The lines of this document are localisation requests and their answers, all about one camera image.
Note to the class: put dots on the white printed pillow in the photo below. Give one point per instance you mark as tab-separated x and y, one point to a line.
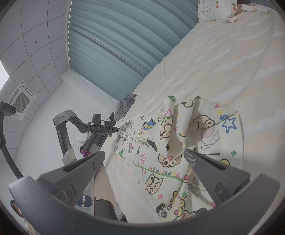
215	4

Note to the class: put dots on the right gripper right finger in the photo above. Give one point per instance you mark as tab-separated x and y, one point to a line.
218	180

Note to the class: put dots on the purple plastic bag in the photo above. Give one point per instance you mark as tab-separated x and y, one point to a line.
85	153

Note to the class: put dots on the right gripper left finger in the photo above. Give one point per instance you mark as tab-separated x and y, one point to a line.
69	180

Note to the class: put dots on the ceiling air conditioner vent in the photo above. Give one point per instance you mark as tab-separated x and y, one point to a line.
22	99

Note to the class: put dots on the blue-green curtain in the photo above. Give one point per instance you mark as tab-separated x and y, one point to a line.
122	33

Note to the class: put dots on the white trash bin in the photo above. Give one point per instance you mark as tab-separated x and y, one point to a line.
80	135

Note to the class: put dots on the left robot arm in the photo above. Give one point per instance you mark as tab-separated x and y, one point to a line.
64	117

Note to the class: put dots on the bed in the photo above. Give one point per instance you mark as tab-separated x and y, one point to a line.
230	57

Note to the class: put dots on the white printed pyjama top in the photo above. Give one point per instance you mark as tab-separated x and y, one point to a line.
162	136

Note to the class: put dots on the pile of clothes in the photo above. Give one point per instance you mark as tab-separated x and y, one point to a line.
125	106

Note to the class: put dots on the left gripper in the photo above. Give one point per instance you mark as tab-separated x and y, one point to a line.
106	128

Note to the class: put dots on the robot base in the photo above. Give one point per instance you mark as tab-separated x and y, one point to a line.
86	194

